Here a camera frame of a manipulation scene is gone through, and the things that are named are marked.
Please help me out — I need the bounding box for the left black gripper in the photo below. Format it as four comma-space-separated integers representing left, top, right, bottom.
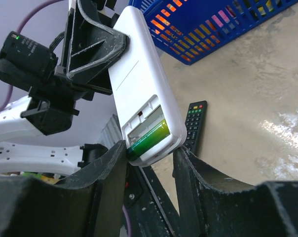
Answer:
50, 0, 129, 100

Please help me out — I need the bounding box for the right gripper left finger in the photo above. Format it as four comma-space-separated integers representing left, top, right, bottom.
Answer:
0, 141, 127, 237

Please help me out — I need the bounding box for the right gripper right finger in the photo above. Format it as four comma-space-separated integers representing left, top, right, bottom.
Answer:
173, 147, 298, 237

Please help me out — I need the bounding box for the green battery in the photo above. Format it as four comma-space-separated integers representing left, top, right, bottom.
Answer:
127, 119, 170, 161

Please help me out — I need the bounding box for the small white remote control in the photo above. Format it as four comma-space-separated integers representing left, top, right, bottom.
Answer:
109, 6, 186, 167

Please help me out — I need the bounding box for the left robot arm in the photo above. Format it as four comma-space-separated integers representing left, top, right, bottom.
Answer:
0, 0, 129, 176

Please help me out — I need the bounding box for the black TV remote control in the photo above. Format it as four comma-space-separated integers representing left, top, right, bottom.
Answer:
184, 100, 208, 156

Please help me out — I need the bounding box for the blue plastic shopping basket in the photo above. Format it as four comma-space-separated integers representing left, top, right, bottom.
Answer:
129, 0, 297, 65

